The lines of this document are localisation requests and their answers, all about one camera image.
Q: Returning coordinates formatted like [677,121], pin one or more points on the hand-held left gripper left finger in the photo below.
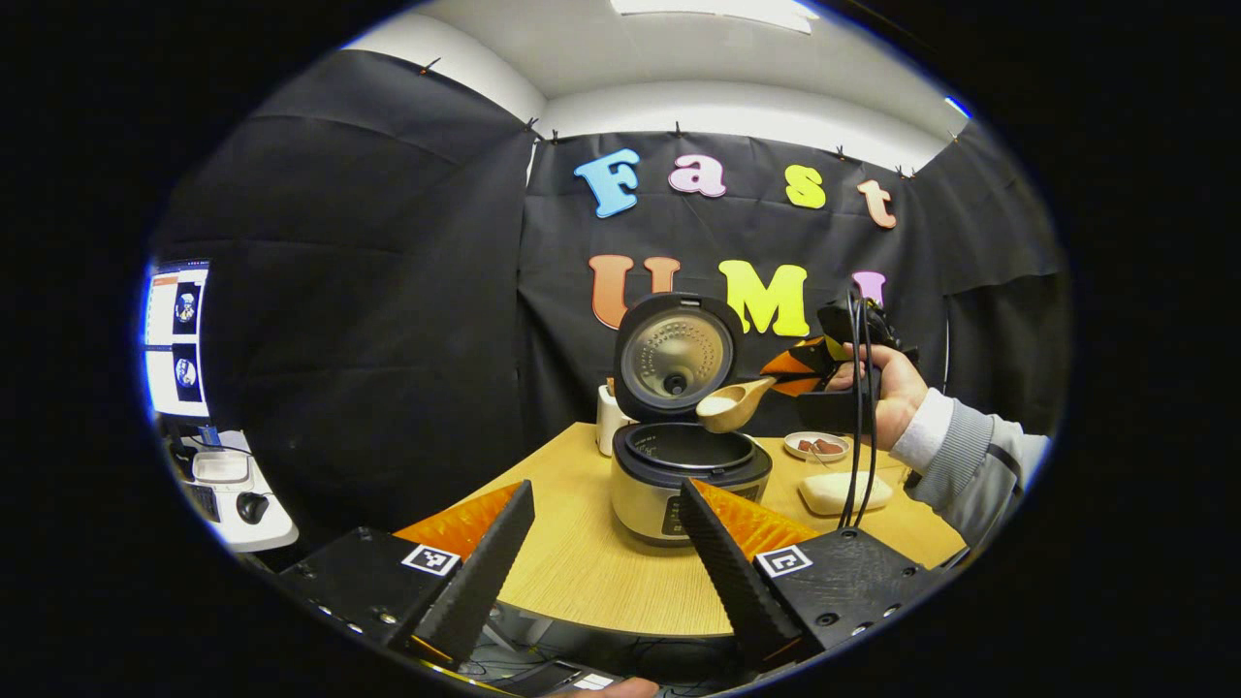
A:
[485,582]

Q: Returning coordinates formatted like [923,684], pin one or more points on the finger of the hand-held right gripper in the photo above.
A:
[800,364]

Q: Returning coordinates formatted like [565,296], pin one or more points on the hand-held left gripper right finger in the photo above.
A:
[732,582]

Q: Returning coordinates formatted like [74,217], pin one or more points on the wooden spoon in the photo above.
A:
[727,407]

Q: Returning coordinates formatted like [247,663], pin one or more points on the black and silver rice cooker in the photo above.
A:
[669,354]

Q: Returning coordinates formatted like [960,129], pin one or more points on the white round plate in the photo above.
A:
[793,448]

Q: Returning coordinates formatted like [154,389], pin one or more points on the white toaster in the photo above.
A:
[609,427]

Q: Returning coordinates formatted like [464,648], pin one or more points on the white side desk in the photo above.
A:
[262,533]

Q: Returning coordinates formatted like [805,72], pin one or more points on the black computer mouse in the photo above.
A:
[252,507]

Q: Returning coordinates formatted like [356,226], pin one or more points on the black backdrop cloth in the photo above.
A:
[388,320]

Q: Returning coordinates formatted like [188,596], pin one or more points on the small white box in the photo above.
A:
[223,467]

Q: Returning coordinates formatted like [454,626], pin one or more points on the ceiling light panel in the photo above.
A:
[717,12]

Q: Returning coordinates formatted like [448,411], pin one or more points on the computer monitor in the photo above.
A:
[179,339]

